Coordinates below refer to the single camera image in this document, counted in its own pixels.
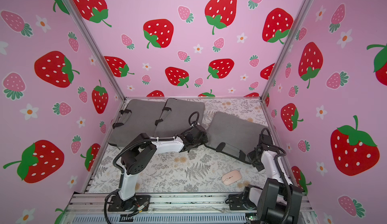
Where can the floral patterned table mat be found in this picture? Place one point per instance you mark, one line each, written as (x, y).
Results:
(201, 169)

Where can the pink computer mouse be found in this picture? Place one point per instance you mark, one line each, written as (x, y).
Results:
(231, 177)

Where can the grey laptop bag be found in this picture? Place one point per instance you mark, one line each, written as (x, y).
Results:
(175, 115)
(233, 136)
(138, 117)

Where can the white ribbed vent strip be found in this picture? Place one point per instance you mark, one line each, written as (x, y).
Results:
(179, 219)

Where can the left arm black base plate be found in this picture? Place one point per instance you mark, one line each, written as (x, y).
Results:
(138, 201)

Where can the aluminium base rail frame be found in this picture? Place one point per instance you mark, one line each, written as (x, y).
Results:
(88, 208)

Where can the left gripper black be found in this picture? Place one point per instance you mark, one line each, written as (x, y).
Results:
(205, 138)

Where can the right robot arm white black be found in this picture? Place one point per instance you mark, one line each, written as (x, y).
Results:
(279, 201)

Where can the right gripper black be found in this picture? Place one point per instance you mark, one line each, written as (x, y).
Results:
(252, 156)

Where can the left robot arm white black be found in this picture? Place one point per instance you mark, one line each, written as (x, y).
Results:
(134, 158)

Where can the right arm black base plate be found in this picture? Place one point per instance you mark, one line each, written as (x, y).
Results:
(240, 202)

